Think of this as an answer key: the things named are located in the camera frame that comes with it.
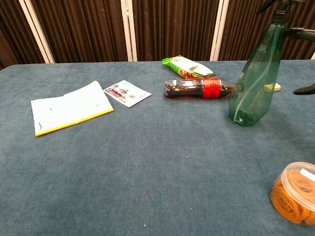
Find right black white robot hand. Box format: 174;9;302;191
283;27;315;96

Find green spray bottle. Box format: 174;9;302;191
228;0;306;127

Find cola bottle red label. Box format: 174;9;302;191
164;77;237;99

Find small pale eraser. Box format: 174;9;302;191
264;83;282;92

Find brown pleated partition panel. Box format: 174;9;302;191
120;0;231;62
210;0;315;61
19;0;135;64
0;0;55;69

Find green white snack bag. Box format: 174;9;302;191
161;55;217;80

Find clear tub of rubber bands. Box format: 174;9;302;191
270;161;315;227

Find printed picture card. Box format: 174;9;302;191
103;80;152;108

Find blue felt table cover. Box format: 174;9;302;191
0;60;315;236

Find white notebook yellow spine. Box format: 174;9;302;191
31;80;114;137

